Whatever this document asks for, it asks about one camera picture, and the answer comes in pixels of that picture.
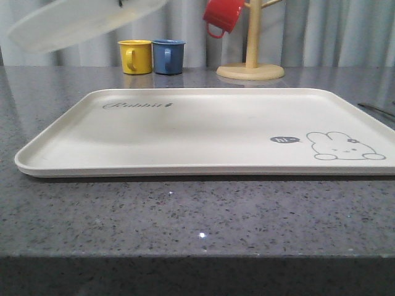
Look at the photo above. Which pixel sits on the white round plate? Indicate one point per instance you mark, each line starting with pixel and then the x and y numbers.
pixel 61 24

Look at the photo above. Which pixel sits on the silver metal fork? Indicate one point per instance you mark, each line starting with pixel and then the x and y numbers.
pixel 377 109

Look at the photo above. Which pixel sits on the cream rabbit serving tray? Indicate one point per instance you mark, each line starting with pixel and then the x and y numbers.
pixel 210 131

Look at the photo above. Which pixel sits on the wooden mug tree stand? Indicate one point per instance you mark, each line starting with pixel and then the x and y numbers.
pixel 252 69

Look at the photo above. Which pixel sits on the blue mug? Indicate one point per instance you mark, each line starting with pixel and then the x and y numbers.
pixel 168 56

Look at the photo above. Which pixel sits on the yellow mug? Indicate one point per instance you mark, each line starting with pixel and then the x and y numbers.
pixel 136 56

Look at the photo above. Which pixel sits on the red mug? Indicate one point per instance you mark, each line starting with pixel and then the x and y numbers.
pixel 222 14

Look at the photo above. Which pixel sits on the grey curtain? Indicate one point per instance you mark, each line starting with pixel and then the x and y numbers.
pixel 293 34

